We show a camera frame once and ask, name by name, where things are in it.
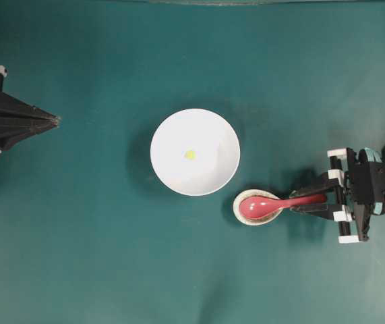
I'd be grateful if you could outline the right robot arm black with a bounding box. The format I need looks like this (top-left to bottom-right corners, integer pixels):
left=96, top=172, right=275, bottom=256
left=290, top=148, right=385, bottom=244

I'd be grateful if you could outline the small speckled spoon-rest dish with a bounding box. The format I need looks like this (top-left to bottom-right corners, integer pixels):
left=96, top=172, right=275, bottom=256
left=233, top=189, right=282, bottom=225

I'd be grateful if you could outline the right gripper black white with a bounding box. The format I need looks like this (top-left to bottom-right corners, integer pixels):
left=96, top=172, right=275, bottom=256
left=289, top=148, right=385, bottom=244

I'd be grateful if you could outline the white round bowl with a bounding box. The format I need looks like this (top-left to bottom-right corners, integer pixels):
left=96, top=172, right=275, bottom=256
left=150, top=109, right=241, bottom=196

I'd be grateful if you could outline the yellow hexagonal prism block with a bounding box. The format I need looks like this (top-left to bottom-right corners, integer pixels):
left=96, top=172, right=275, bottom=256
left=184, top=150, right=197, bottom=161

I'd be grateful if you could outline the pink ceramic spoon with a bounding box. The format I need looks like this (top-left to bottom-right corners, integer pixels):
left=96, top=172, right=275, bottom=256
left=239, top=194, right=327, bottom=220

